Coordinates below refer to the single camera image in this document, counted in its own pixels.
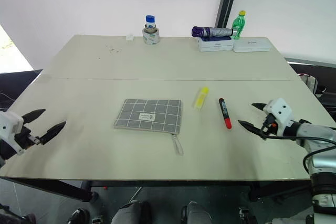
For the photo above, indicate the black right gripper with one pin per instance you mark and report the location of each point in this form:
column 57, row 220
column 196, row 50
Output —
column 268, row 125

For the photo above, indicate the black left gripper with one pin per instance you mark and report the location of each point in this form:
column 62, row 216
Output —
column 25, row 138

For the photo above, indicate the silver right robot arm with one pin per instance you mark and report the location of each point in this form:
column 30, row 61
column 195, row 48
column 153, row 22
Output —
column 316, row 140

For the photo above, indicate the grey checked pencil pouch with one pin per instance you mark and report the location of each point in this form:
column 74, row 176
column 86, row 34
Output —
column 149, row 115

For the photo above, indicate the red and black marker pen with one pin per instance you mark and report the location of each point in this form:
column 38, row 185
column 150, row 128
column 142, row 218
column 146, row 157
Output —
column 225, row 113

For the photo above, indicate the yellow highlighter pen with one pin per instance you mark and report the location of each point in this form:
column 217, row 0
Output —
column 201, row 97

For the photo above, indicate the white and blue flat box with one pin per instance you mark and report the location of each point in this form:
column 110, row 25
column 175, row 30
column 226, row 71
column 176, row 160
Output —
column 215, row 44

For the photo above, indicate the green plastic bottle yellow cap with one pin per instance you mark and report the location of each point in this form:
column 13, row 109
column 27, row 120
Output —
column 239, row 26

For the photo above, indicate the folded purple grey umbrella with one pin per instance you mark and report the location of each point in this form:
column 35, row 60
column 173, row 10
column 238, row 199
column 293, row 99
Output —
column 211, row 31

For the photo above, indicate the grey rounded robot knee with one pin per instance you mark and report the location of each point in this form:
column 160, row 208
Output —
column 195, row 213
column 131, row 212

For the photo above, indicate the small white crumpled object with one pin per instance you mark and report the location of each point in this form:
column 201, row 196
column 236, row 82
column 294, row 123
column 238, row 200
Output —
column 129, row 37

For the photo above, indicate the white printed tape roll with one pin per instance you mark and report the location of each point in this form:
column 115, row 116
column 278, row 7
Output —
column 151, row 36

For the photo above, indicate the white bottle with blue cap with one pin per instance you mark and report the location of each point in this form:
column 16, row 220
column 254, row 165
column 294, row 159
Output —
column 150, row 23

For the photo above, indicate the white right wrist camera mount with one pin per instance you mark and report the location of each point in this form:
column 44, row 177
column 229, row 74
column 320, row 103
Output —
column 278, row 115

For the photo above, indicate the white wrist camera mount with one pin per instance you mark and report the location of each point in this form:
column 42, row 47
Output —
column 278, row 115
column 10, row 128

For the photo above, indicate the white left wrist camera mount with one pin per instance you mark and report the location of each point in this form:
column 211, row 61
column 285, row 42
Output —
column 10, row 128

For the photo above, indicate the black table frame leg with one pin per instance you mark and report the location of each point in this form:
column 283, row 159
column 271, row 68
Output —
column 47, row 187

